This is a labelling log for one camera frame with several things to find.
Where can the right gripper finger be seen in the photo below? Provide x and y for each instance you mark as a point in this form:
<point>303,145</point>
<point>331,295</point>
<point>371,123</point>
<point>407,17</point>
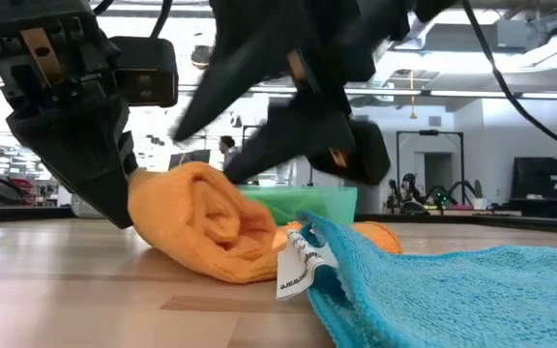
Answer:
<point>298,135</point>
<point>240,67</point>

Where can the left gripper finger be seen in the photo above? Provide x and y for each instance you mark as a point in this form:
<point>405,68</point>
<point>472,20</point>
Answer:
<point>129,150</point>
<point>85,159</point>

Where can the orange microfiber towel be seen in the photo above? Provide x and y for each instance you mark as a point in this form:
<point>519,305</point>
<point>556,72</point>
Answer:
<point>201,217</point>

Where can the blue microfiber towel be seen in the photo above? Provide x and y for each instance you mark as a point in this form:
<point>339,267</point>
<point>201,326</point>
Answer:
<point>452,299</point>

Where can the black background robot arm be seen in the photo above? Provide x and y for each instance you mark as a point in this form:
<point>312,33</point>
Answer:
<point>452,188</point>

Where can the teal translucent plastic basket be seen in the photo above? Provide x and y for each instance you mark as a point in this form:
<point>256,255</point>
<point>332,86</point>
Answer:
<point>343,203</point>

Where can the black ceiling device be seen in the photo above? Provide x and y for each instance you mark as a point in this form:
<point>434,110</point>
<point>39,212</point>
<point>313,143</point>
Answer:
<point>201,58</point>

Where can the black office monitor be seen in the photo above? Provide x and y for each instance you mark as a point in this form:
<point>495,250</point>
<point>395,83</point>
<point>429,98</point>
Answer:
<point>191,157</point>

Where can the person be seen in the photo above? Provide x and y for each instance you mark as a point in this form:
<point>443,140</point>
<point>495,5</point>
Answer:
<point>229,150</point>
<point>410,186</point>

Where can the small plant in white pot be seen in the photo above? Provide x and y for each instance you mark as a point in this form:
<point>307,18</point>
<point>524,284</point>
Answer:
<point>479,203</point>

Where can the large black display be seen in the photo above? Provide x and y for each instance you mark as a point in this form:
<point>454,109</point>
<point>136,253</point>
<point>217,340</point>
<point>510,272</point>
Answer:
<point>549,176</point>

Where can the dark office desk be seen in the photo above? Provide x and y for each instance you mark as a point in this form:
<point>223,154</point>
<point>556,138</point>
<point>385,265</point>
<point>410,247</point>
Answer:
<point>549,208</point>

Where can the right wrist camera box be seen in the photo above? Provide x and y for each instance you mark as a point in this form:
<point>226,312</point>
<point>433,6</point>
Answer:
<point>365,154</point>

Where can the silver ventilation duct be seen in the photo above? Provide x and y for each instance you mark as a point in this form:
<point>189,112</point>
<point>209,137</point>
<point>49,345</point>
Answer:
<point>419,29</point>

